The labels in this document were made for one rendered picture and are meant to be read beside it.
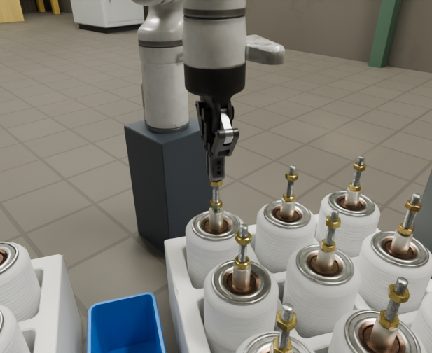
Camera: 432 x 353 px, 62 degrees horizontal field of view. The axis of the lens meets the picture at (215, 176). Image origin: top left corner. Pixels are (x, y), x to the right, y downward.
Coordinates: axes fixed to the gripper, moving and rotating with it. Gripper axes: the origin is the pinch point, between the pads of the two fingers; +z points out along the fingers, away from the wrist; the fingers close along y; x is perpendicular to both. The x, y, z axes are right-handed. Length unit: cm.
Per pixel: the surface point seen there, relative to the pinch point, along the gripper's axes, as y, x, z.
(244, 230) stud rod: 12.4, -0.1, 2.1
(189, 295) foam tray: 6.2, -5.9, 17.7
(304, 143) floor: -72, 56, 36
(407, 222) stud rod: 12.6, 23.2, 5.8
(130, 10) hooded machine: -404, 15, 16
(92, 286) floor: -17.9, -22.9, 35.6
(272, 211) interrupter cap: -0.8, 9.7, 10.5
